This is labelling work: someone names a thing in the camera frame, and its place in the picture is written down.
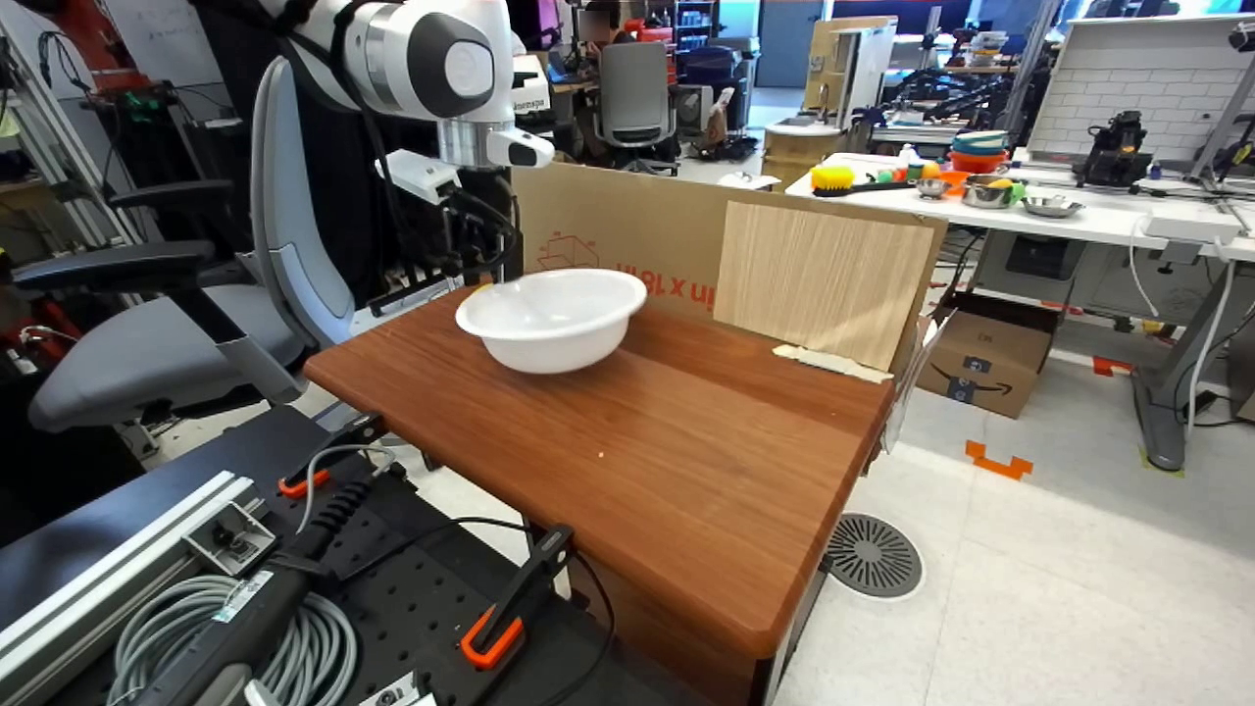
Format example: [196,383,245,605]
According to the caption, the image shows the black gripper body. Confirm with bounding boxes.
[444,163,529,258]

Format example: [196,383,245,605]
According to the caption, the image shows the brown cardboard sheet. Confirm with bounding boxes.
[513,159,737,324]

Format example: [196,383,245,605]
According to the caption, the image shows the white perforated panel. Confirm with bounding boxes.
[1024,11,1255,168]

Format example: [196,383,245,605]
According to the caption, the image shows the yellow toy on black base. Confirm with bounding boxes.
[806,159,861,197]

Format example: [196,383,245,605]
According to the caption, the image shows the light wooden panel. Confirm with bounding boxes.
[711,197,949,383]

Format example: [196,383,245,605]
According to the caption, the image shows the white work table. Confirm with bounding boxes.
[780,149,1255,473]

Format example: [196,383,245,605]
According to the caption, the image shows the grey coiled cable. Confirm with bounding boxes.
[101,571,364,706]

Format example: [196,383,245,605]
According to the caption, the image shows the stacked colourful bowls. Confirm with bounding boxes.
[949,126,1010,177]

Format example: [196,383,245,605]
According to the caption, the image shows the small silver bowl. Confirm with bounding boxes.
[1019,187,1084,224]

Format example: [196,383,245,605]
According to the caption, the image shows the black clamp orange handle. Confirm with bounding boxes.
[453,520,581,677]
[273,415,385,504]

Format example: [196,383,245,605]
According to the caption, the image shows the round metal floor drain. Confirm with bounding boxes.
[820,508,928,605]

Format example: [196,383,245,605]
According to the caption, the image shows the brown cardboard box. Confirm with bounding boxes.
[912,287,1066,424]

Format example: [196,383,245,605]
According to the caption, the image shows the grey mesh office chair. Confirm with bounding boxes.
[592,36,682,168]

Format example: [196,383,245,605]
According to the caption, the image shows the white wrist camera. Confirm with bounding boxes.
[380,146,462,206]

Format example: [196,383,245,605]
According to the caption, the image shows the black perforated base board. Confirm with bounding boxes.
[0,402,696,706]

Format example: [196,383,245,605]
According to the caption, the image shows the thick black cable connector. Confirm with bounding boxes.
[130,473,385,706]

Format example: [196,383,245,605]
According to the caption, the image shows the white plastic bowl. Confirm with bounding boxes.
[452,265,652,381]

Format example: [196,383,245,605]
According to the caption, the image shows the silver aluminium extrusion rail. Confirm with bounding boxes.
[0,468,258,675]

